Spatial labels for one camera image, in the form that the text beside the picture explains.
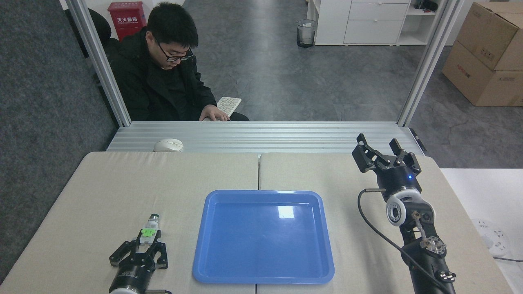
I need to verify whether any blue plastic tray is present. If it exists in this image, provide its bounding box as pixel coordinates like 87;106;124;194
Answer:
192;189;335;285

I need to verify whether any green and white switch part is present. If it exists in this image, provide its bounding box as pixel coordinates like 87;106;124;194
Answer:
139;214;161;246

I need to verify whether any ribbed aluminium bench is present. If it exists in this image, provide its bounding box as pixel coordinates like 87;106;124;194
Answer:
106;121;425;156

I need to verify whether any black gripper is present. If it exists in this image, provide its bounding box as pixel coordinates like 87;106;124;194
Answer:
352;134;422;200
109;231;168;292

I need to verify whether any white computer mouse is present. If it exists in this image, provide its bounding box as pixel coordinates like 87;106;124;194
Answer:
154;138;183;152

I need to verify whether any white drawer cabinet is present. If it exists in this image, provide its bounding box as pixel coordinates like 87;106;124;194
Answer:
306;0;440;46

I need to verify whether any black office chair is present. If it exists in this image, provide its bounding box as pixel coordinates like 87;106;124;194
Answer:
64;8;121;62

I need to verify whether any red fire extinguisher box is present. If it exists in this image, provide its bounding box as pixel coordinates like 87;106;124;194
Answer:
107;1;147;41

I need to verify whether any silver aluminium post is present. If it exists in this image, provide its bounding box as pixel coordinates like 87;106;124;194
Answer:
396;0;465;127
65;0;131;127

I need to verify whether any large cardboard box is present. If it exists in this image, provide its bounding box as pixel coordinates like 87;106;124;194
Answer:
441;40;523;107

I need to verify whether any small cardboard box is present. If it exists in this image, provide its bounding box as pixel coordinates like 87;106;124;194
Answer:
456;1;523;71

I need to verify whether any grey trash bin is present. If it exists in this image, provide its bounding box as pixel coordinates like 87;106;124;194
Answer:
297;19;317;48

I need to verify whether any white power strip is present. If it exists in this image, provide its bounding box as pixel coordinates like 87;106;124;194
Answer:
472;218;510;257

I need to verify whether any black bench bracket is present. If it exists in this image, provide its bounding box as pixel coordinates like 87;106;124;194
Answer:
410;128;427;151

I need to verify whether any white keyboard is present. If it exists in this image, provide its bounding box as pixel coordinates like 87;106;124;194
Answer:
217;96;242;119

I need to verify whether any person's left hand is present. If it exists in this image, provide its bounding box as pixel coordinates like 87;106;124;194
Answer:
199;105;230;122

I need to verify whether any person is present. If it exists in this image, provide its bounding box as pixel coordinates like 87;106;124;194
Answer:
110;2;250;122

